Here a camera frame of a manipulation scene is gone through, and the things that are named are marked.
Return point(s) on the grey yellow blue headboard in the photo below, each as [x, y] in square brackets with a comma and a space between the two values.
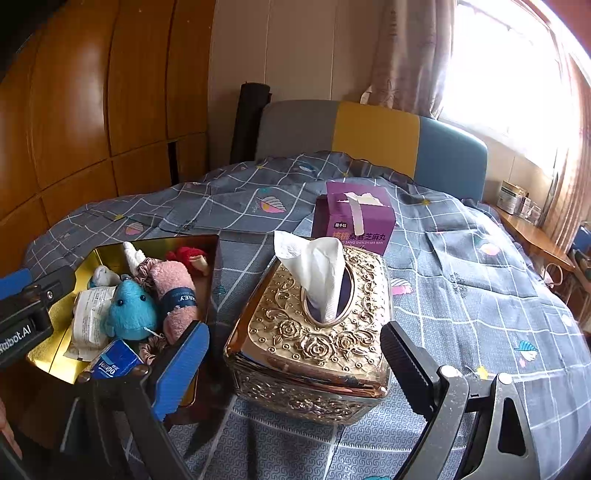
[378, 134]

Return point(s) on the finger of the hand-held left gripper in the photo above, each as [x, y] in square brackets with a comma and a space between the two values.
[14, 286]

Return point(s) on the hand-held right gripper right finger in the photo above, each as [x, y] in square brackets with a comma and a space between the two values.
[408, 369]

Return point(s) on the pink towel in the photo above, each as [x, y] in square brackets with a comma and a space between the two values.
[173, 277]

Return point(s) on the purple cardboard box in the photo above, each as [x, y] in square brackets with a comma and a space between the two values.
[364, 230]

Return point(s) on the grey checked quilt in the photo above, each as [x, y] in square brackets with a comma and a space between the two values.
[461, 286]

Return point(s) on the gold tin box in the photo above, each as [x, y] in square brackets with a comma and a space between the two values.
[55, 332]

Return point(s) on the white tissue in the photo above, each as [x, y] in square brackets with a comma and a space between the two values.
[309, 263]

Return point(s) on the white printed packet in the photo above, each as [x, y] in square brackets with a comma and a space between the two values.
[90, 318]

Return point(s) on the wooden wardrobe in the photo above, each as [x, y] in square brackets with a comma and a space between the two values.
[92, 92]

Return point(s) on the pink patterned curtain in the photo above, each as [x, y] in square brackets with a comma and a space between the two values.
[572, 175]
[406, 55]

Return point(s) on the red plush toy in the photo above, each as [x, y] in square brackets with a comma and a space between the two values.
[184, 255]

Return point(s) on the blue white tissue pack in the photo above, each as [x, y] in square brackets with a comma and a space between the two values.
[115, 360]

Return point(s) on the clear desk organiser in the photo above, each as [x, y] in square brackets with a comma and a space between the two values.
[530, 210]

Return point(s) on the white handbag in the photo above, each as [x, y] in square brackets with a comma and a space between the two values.
[551, 277]

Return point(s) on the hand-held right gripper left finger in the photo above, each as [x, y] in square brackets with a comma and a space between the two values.
[180, 374]

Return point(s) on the white tin can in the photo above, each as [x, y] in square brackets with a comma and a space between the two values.
[510, 196]

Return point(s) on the window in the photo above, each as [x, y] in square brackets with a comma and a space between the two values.
[508, 83]

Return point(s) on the blue plush toy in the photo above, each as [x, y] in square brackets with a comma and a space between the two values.
[129, 309]

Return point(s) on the gold ornate tissue box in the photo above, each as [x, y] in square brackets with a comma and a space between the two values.
[300, 341]

